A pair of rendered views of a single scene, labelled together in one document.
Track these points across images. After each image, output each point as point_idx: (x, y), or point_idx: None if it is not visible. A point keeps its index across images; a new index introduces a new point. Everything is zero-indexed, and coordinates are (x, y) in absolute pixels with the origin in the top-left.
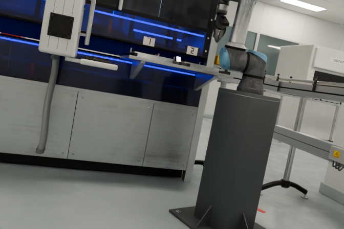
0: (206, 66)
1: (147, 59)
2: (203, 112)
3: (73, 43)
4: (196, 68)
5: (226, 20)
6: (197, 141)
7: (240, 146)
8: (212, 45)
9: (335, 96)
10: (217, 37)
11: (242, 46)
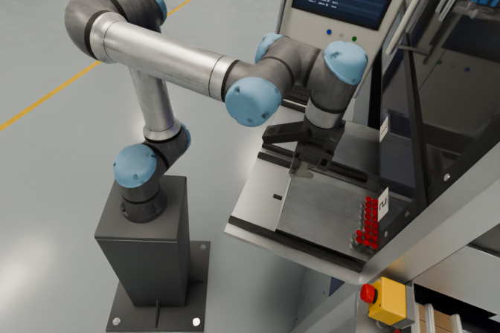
0: (283, 201)
1: (276, 114)
2: (323, 315)
3: None
4: (252, 167)
5: (269, 127)
6: (305, 328)
7: None
8: (396, 240)
9: None
10: (309, 176)
11: (144, 125)
